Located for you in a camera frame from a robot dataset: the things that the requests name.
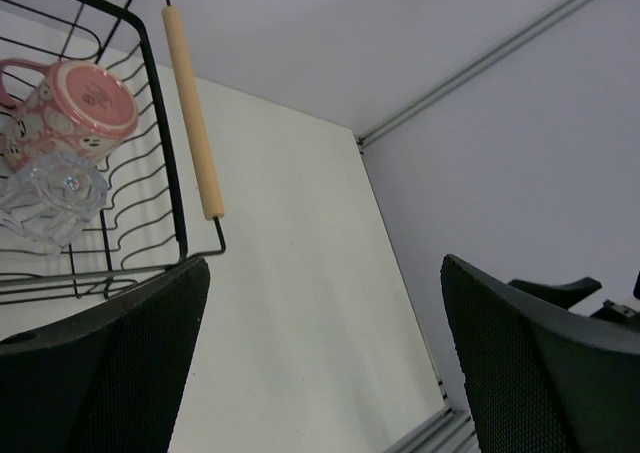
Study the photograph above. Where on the aluminium frame rail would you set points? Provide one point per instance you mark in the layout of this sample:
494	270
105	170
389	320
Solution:
500	51

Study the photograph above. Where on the right wooden rack handle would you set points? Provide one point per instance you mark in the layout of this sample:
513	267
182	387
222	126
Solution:
195	127

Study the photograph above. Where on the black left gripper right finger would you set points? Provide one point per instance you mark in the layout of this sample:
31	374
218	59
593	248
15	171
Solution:
540	378

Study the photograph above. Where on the pink patterned ceramic mug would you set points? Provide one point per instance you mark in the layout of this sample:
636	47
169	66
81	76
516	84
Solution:
78	107

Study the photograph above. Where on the faceted clear glass cup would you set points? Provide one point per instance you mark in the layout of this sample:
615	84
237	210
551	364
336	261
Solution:
49	201

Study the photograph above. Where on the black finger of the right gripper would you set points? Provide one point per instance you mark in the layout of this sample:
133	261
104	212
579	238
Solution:
564	295

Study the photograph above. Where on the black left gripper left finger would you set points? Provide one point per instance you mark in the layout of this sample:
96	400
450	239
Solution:
110	378

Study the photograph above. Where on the black wire dish rack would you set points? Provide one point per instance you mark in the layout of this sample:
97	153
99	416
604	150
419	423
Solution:
141	231

